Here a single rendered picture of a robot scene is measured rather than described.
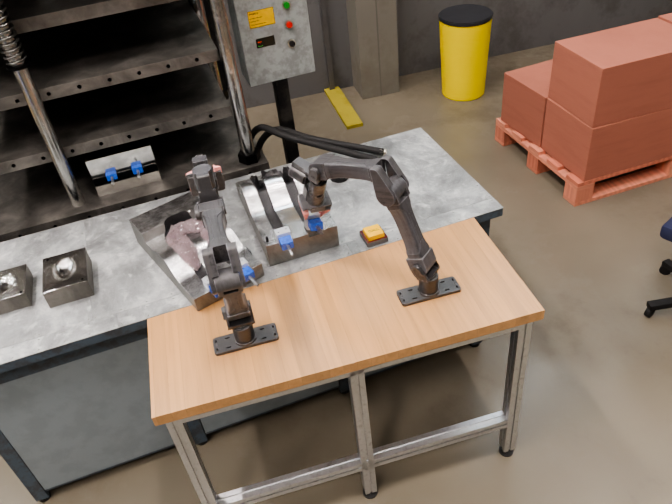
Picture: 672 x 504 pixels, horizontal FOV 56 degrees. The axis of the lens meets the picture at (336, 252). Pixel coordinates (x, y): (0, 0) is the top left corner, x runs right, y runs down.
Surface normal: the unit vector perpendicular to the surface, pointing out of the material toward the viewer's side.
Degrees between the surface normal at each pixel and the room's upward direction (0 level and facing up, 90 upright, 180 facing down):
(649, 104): 90
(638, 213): 0
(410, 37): 90
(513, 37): 90
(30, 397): 90
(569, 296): 0
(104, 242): 0
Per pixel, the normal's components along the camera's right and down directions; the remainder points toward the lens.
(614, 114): 0.30, 0.58
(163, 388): -0.10, -0.77
